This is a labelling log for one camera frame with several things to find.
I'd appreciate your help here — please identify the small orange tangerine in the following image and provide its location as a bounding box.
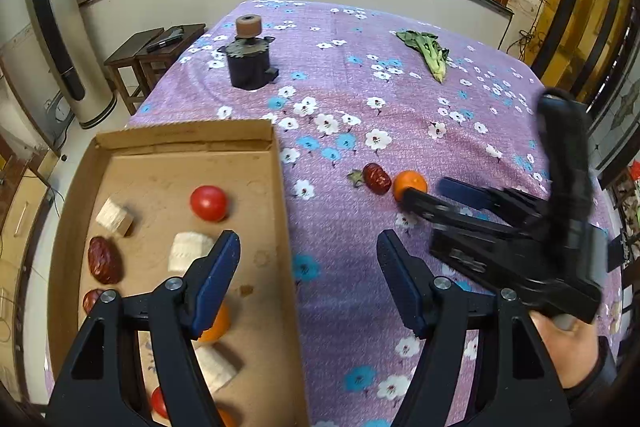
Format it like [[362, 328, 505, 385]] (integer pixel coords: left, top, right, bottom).
[[393, 170, 428, 202]]

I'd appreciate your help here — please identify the small red cherry tomato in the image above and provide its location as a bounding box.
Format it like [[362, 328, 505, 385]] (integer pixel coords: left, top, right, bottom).
[[151, 387, 168, 419]]

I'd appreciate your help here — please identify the small dark red date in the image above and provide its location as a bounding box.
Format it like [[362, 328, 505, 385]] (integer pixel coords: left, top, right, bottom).
[[347, 162, 392, 195]]

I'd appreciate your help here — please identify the red jujube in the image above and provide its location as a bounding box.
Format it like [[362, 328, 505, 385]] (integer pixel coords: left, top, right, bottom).
[[82, 288, 104, 315]]

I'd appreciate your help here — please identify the white corn cob piece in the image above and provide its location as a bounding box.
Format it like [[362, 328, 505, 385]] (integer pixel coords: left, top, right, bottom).
[[167, 232, 215, 274], [195, 345, 238, 395], [96, 198, 134, 237]]

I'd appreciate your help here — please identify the large red jujube date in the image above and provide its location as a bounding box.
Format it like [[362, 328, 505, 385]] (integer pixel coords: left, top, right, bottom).
[[88, 236, 124, 285]]

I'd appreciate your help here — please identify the large red tomato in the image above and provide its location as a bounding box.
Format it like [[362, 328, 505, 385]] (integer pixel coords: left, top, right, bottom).
[[190, 185, 229, 222]]

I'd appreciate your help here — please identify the person's right hand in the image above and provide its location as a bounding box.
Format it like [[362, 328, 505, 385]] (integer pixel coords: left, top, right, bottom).
[[529, 311, 599, 389]]

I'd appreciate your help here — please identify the purple floral tablecloth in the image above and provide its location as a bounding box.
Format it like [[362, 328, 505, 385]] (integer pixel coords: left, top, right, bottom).
[[128, 0, 550, 426]]

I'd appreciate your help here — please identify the green leafy vegetable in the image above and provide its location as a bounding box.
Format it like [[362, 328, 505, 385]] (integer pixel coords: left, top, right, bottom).
[[396, 30, 449, 83]]

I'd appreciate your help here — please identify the brown cardboard tray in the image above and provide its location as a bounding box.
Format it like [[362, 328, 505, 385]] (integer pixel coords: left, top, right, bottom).
[[46, 119, 308, 426]]

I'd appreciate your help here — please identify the wooden TV cabinet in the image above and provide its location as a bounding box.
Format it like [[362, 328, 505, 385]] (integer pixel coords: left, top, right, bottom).
[[1, 155, 52, 402]]

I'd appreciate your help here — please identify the black motor with brown roller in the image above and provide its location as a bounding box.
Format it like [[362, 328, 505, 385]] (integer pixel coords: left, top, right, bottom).
[[218, 14, 279, 91]]

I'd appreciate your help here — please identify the dark wooden stool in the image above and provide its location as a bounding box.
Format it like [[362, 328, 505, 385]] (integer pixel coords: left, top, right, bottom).
[[104, 24, 206, 115]]

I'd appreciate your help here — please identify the white tower air conditioner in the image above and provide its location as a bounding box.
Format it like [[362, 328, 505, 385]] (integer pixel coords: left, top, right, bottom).
[[25, 0, 117, 129]]

